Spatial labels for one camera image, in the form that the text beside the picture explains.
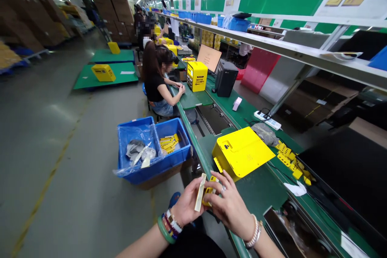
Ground person's left hand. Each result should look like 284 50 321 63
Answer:
170 175 213 228

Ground person's right hand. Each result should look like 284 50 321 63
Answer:
202 169 258 239

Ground cream backing paper strip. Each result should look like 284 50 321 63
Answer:
194 173 207 212

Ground small yellow plastic part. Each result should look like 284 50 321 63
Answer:
202 175 219 207

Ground blue rounded object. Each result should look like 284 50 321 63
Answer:
168 191 182 209

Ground green assembly line workbench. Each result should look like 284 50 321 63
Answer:
164 67 382 258

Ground person's body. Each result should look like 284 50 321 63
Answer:
159 215 228 258

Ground blue plastic bin with parts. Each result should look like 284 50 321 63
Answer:
154 117 192 166

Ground large yellow metal casing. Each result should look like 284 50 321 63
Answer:
211 126 277 183

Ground heap of yellow parts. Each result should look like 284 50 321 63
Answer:
159 133 181 154

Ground blue plastic bin with bags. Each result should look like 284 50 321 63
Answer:
117 116 165 185

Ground white crumpled cloth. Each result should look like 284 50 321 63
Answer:
283 180 308 197

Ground clear plastic bag liner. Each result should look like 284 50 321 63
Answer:
112 123 166 177

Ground pile of yellow plastic parts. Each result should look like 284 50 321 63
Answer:
273 139 317 187

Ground grey crumpled plastic bag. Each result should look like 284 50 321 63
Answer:
250 122 281 147

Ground white power strip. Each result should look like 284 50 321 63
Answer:
253 110 282 131

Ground green work board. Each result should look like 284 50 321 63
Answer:
178 88 214 111

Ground yellow cabinet with black label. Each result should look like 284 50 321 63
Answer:
186 61 209 93

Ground black computer tower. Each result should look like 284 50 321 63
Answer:
214 60 239 98

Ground green platform cart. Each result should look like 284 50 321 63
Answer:
89 48 135 65
73 62 139 91

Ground flat cardboard boxes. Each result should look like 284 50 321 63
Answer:
277 76 361 133

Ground red panel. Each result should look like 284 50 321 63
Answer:
240 46 281 95

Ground flat computer monitor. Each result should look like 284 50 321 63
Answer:
196 44 223 74

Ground white overhead shelf rack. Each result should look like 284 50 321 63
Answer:
147 10 387 117

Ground row of blue crates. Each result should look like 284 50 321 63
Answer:
177 10 213 25

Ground blue crate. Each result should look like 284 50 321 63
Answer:
217 15 252 33

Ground tall stack of brown cartons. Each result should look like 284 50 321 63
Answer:
88 0 136 44

